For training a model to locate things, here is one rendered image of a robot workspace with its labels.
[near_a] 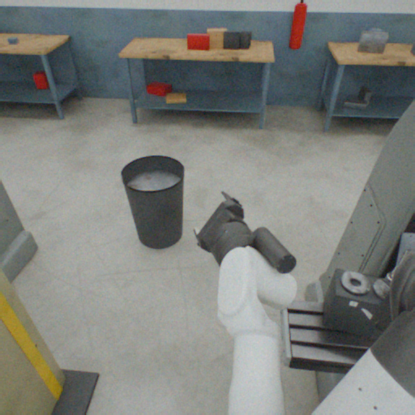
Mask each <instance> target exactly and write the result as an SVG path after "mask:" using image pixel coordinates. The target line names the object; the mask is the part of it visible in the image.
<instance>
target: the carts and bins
mask: <svg viewBox="0 0 415 415"><path fill-rule="evenodd" d="M184 170H185V169H184V165H183V164H182V163H181V162H180V161H179V160H175V159H174V158H171V157H167V156H145V157H142V158H139V159H136V160H133V161H132V162H130V163H128V164H127V165H126V166H124V167H123V169H122V171H121V175H122V178H121V180H122V184H123V185H124V189H126V194H127V198H128V201H129V204H130V210H131V214H132V216H133V220H134V222H135V229H136V232H137V235H139V240H140V241H141V242H142V243H143V244H144V245H145V246H147V247H149V248H154V249H162V248H167V247H170V246H172V245H174V244H176V243H177V242H179V241H180V240H181V238H182V230H183V194H184V176H185V174H184Z"/></svg>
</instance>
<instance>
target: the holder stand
mask: <svg viewBox="0 0 415 415"><path fill-rule="evenodd" d="M382 280H385V278H382V277H377V276H371V275H366V274H361V273H357V272H349V271H345V269H341V268H336V269H335V272H334V274H333V277H332V280H331V283H330V286H329V289H328V291H327V293H326V296H325V298H324V302H323V326H324V327H330V328H331V329H334V330H338V331H342V332H348V333H352V334H356V335H359V336H362V337H366V338H370V339H373V340H377V339H378V338H379V337H380V336H381V335H382V332H380V331H378V330H376V329H374V328H373V327H371V325H370V321H369V320H368V319H367V318H366V317H365V316H364V315H363V313H362V312H361V309H364V310H368V311H369V312H370V314H371V315H372V316H373V314H374V312H375V311H376V310H377V308H379V306H380V305H381V303H382V302H383V299H384V298H385V297H386V296H387V295H386V294H385V293H384V292H383V291H382V289H381V286H382V284H383V282H382Z"/></svg>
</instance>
